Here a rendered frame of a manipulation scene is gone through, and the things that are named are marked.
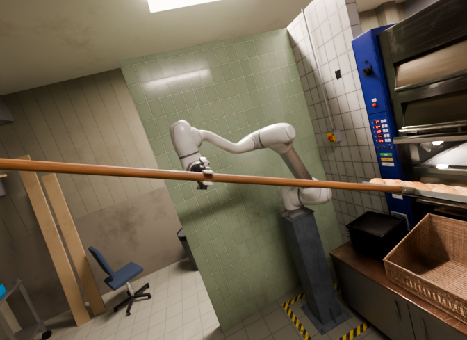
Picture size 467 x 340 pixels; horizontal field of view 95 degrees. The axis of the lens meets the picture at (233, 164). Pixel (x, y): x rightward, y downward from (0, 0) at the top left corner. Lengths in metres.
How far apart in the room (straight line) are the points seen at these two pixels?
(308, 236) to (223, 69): 1.62
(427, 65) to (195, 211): 1.89
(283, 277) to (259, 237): 0.55
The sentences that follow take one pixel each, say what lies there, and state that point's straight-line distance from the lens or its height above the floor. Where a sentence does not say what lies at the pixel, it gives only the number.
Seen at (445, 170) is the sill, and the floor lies 1.17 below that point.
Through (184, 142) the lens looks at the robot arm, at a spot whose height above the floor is 1.82.
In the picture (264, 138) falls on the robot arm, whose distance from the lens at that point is 1.34.
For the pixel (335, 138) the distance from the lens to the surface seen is 2.18.
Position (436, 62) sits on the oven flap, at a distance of 1.73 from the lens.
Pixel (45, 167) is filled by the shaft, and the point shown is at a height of 1.87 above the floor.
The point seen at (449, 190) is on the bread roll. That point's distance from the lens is 1.31.
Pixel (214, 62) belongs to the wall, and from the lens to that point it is 2.14.
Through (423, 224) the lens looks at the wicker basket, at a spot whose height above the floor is 0.80.
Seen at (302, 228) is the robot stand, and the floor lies 0.90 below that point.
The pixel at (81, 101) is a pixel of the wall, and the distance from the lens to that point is 3.97.
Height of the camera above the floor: 1.80
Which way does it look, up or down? 9 degrees down
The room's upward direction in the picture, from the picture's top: 18 degrees counter-clockwise
